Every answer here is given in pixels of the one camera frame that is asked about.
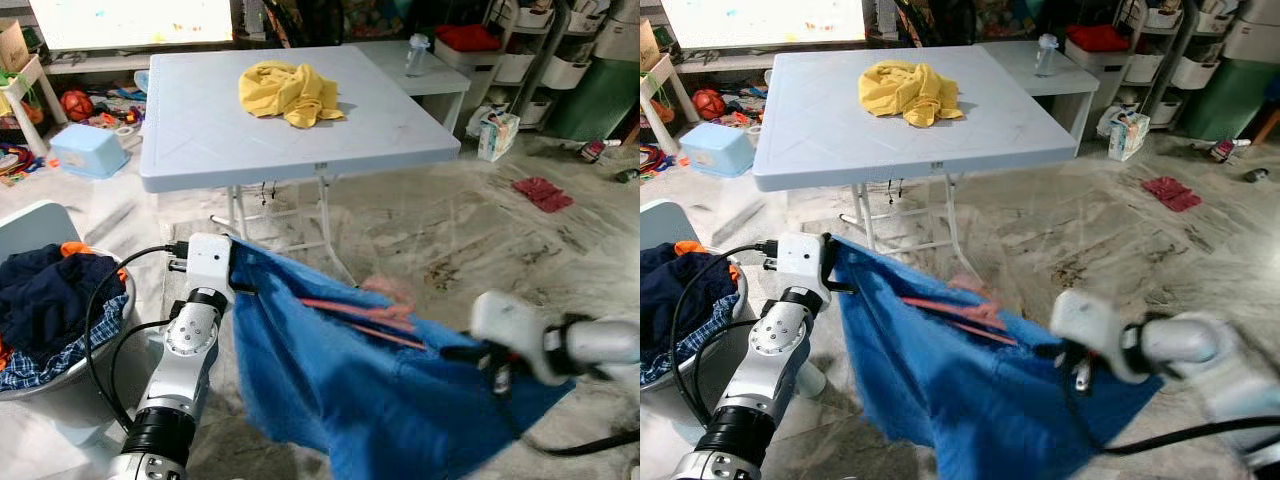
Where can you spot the white low side table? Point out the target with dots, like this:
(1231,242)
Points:
(440,78)
(1060,75)

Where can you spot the white child chair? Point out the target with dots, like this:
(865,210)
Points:
(660,220)
(35,225)

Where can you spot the light blue plastic tub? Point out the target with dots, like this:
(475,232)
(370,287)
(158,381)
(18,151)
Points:
(88,150)
(718,150)

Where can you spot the red ball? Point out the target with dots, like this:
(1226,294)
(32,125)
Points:
(76,104)
(708,103)

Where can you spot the blue shirt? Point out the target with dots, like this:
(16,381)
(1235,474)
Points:
(950,400)
(330,400)

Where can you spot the bright red fabric bundle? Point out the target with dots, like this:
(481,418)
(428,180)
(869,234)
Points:
(1097,37)
(467,37)

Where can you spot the colourful toy rings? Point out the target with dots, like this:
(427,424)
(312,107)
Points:
(655,160)
(20,165)

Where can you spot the blue plaid garment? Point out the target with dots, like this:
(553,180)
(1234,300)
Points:
(700,345)
(40,368)

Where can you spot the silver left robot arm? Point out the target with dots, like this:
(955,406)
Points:
(190,340)
(770,345)

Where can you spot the colourful toy pile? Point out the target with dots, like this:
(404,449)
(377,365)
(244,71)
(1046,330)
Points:
(1005,18)
(375,18)

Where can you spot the printed tissue pack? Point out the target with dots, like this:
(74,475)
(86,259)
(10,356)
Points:
(1128,135)
(497,137)

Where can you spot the green bin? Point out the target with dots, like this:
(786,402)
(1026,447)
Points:
(1230,100)
(600,100)

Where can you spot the pink plastic hanger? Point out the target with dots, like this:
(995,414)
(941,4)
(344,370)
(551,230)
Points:
(350,308)
(950,310)

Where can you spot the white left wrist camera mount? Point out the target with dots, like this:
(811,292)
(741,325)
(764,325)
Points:
(208,262)
(800,262)

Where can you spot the red floor cloth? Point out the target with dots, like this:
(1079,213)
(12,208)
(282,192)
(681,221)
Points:
(543,193)
(1172,193)

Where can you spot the orange garment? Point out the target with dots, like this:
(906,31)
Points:
(75,248)
(690,247)

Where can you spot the small dark can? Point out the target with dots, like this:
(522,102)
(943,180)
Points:
(1256,175)
(627,176)

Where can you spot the brown cardboard box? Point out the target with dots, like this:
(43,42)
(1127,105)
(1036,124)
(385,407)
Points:
(12,45)
(648,45)

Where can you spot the yellow shirt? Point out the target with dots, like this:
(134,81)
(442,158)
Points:
(285,92)
(905,92)

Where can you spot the white toy shelf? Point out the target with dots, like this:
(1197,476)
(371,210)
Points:
(30,90)
(655,80)

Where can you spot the clear water bottle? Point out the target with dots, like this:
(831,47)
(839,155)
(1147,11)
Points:
(417,55)
(1046,55)

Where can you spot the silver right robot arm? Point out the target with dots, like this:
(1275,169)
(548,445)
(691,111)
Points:
(600,345)
(1190,345)

